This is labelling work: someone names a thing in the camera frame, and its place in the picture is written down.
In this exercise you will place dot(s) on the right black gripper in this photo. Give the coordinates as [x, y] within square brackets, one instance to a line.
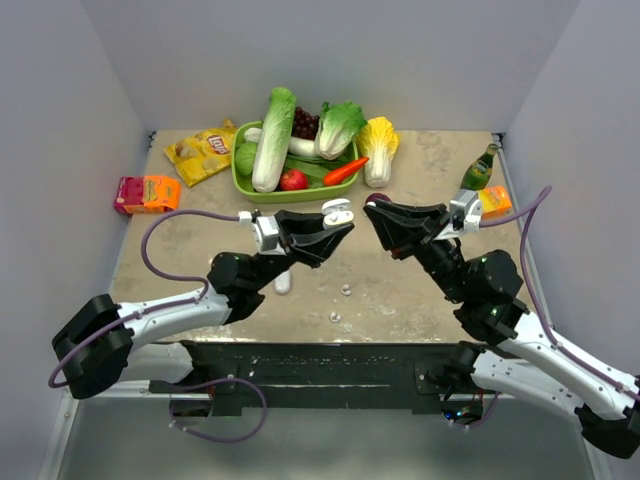
[406, 229]

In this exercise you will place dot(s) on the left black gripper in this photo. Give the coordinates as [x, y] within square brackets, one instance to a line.
[305, 239]

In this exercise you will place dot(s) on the white gold-rimmed charging case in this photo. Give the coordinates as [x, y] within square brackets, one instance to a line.
[337, 212]

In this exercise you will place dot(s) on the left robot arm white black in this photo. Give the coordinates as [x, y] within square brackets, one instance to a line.
[107, 342]

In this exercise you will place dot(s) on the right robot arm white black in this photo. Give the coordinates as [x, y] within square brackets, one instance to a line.
[519, 355]

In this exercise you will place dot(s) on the closed white charging case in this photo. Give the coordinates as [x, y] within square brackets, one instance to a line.
[282, 283]

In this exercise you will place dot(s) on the purple onion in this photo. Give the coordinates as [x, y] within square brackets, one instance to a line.
[377, 196]

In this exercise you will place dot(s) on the green plastic tray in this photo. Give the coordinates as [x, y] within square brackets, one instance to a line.
[319, 192]

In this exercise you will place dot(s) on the red apple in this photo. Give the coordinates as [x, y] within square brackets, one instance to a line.
[293, 180]

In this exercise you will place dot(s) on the orange carrot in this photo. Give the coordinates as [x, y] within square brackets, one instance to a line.
[338, 176]

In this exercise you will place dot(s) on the green leafy vegetable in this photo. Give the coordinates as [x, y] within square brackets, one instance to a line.
[314, 169]

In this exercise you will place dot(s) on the long napa cabbage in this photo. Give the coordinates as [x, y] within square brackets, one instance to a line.
[274, 140]

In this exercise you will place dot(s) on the white radish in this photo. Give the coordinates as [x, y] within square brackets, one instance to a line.
[297, 146]

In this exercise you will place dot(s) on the yellow cabbage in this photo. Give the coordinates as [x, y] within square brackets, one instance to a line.
[378, 141]

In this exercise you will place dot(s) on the green round vegetable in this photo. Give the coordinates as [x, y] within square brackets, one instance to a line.
[245, 157]

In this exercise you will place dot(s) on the green glass bottle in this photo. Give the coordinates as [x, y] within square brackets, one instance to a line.
[479, 172]

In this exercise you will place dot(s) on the orange green juice carton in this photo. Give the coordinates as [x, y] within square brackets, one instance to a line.
[495, 201]

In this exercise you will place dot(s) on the dark purple grapes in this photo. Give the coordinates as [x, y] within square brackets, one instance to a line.
[305, 125]

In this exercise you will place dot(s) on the green lettuce head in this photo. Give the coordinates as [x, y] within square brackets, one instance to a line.
[338, 125]

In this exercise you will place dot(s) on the yellow Lays chips bag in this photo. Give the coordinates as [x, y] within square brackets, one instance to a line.
[203, 155]

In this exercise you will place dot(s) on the pink orange snack box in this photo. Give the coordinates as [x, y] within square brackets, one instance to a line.
[147, 194]

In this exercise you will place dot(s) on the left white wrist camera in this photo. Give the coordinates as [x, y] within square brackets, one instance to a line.
[265, 231]

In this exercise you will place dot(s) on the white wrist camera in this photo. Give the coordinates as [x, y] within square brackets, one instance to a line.
[265, 231]
[465, 211]

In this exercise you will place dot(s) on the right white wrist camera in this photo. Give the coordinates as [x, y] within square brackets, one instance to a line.
[465, 211]

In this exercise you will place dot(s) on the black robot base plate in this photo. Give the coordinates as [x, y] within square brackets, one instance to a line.
[422, 378]

